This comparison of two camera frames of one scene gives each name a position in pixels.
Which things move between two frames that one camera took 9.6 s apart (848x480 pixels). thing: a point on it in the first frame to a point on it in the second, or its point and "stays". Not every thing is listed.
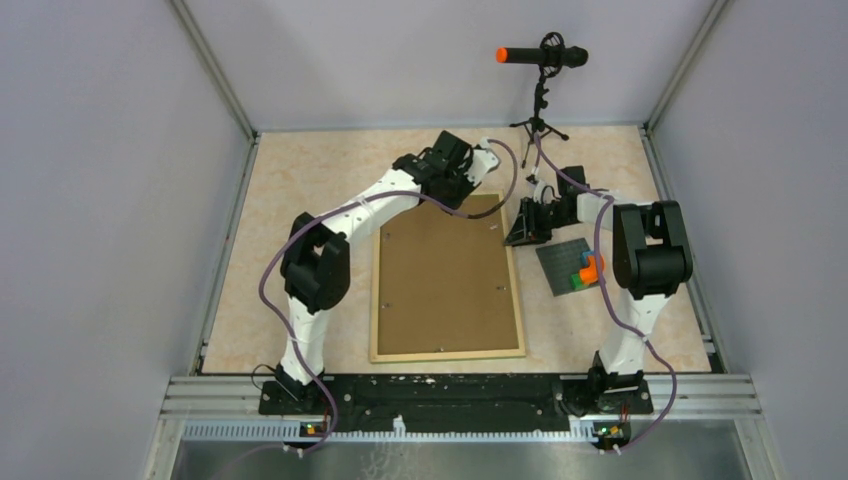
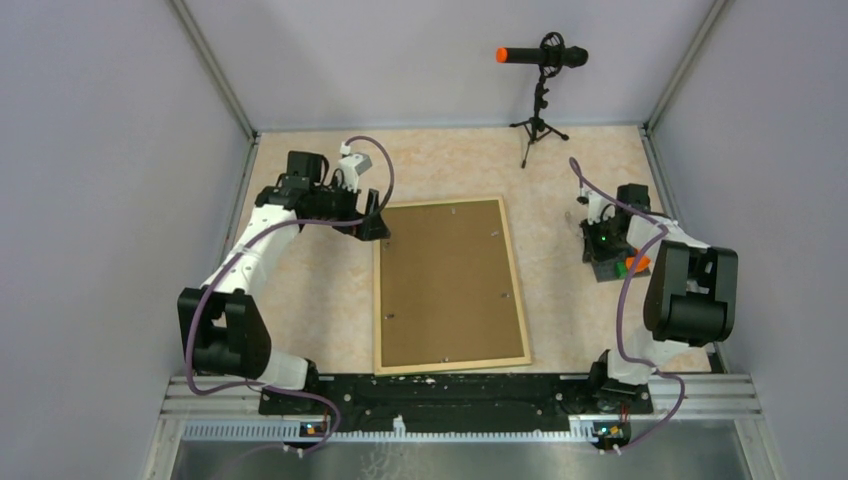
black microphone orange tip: (574, 56) stays
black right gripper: (526, 230) to (592, 251)
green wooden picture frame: (444, 286) to (477, 364)
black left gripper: (467, 187) to (373, 229)
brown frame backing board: (446, 282) stays
